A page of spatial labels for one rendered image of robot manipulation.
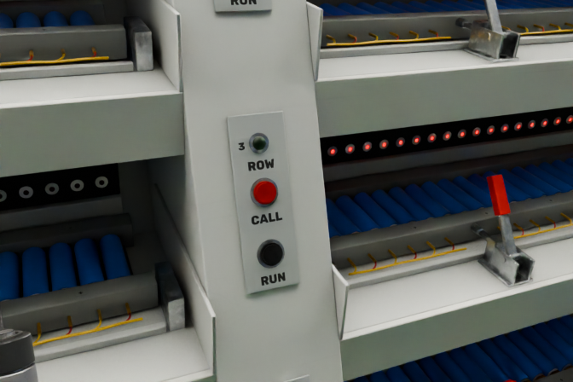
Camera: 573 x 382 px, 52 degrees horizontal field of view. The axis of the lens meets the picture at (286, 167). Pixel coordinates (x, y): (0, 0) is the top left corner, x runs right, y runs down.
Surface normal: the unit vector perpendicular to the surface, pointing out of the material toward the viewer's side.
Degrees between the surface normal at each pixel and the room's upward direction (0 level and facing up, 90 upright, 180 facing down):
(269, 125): 90
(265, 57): 90
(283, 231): 90
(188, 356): 23
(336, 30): 113
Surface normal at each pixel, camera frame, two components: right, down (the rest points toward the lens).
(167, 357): 0.05, -0.90
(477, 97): 0.39, 0.43
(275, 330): 0.37, 0.05
